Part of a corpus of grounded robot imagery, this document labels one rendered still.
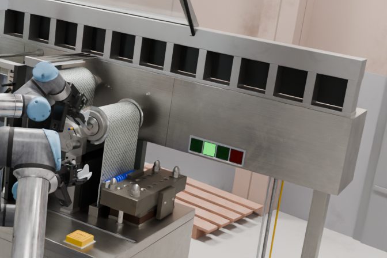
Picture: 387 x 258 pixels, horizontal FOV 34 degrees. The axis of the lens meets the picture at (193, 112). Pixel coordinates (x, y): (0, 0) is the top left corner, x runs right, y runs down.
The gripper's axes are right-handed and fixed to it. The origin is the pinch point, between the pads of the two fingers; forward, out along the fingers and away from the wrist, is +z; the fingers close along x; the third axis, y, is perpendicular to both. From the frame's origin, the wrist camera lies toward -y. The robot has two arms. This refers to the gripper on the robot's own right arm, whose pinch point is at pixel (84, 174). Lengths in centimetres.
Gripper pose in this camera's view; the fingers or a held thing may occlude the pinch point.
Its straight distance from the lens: 240.6
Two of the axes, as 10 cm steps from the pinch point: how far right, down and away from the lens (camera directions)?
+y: 1.4, -9.6, -2.3
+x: -8.8, -2.3, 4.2
